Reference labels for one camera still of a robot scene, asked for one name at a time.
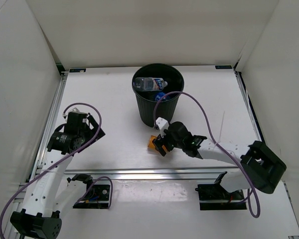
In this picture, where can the white orange label bottle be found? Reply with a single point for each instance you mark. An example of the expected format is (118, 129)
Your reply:
(149, 84)

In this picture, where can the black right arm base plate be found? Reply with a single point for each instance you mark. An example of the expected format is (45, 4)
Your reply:
(212, 197)

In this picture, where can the black plastic waste bin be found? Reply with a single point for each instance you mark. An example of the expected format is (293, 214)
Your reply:
(149, 110)

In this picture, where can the orange juice bottle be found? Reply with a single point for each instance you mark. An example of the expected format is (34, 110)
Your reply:
(150, 142)

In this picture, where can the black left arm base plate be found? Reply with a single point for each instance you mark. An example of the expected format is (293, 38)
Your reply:
(99, 197)

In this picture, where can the aluminium front table rail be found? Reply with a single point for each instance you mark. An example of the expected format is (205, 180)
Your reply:
(196, 173)

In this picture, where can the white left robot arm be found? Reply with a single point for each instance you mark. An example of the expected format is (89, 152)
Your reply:
(41, 214)

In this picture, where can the aluminium left side rail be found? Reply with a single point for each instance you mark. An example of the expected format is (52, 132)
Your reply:
(63, 74)

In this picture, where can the aluminium right side rail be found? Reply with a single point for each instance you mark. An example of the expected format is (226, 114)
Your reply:
(249, 106)

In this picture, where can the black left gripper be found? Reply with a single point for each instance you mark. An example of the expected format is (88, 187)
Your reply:
(94, 131)

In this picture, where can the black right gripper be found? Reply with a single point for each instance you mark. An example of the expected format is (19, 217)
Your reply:
(160, 141)

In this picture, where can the blue label water bottle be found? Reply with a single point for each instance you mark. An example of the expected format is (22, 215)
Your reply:
(160, 96)

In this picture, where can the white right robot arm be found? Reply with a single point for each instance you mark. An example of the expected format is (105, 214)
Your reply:
(259, 167)

